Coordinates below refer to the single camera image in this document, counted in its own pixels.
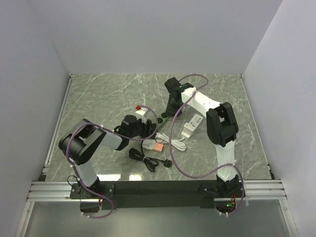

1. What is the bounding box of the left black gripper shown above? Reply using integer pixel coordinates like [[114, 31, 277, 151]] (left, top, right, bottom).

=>
[[128, 117, 157, 139]]

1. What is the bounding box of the green power strip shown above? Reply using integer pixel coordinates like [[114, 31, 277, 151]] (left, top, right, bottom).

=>
[[156, 112, 175, 132]]

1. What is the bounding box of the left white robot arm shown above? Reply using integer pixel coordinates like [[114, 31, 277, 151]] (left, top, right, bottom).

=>
[[58, 115, 157, 198]]

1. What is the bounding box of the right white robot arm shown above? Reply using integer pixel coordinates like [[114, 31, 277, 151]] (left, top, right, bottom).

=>
[[164, 77, 241, 197]]

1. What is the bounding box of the white square charger plug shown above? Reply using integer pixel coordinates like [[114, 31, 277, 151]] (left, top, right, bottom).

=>
[[142, 139, 156, 150]]

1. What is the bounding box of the pink square adapter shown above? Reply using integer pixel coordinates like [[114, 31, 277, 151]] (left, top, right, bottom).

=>
[[152, 142, 163, 153]]

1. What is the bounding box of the white USB power strip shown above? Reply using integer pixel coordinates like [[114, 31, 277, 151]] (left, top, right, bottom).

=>
[[181, 114, 203, 138]]

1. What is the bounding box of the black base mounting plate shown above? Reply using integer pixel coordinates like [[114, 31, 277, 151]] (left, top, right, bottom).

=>
[[70, 179, 245, 213]]

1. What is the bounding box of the white coiled cable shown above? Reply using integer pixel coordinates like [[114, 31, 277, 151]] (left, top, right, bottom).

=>
[[155, 131, 187, 152]]

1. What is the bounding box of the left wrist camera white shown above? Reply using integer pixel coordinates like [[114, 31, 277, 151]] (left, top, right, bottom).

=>
[[135, 105, 148, 123]]

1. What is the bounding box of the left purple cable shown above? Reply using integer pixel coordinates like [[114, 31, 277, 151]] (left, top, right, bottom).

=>
[[66, 105, 158, 219]]

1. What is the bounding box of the black power cord with plug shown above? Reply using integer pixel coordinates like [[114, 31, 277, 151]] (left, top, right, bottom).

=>
[[127, 139, 172, 171]]

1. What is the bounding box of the aluminium frame rail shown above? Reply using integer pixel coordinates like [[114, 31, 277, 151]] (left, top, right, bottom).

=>
[[26, 180, 287, 202]]

